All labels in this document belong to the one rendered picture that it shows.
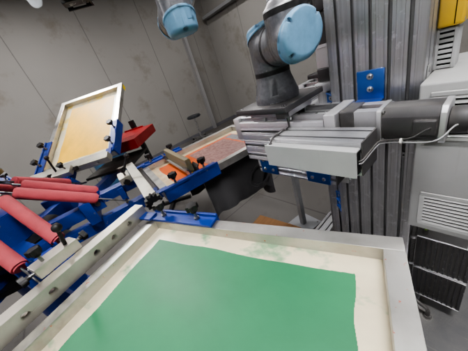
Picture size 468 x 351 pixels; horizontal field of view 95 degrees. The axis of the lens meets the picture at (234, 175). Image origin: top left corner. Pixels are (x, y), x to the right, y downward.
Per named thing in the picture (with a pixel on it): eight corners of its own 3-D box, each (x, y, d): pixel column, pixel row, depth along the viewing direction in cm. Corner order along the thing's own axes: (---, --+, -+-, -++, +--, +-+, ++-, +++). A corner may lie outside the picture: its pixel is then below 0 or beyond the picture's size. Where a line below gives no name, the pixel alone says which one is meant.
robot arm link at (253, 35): (278, 65, 78) (270, 22, 73) (299, 61, 67) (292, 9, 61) (248, 76, 77) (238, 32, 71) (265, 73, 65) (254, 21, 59)
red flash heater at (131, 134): (120, 143, 254) (115, 134, 248) (157, 131, 250) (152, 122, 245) (93, 164, 199) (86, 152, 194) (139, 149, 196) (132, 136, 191)
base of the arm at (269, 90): (308, 89, 75) (303, 58, 70) (282, 104, 67) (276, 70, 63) (274, 95, 86) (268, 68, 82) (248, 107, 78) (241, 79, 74)
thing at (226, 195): (267, 184, 156) (255, 139, 140) (276, 188, 149) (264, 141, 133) (215, 219, 138) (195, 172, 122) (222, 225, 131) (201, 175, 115)
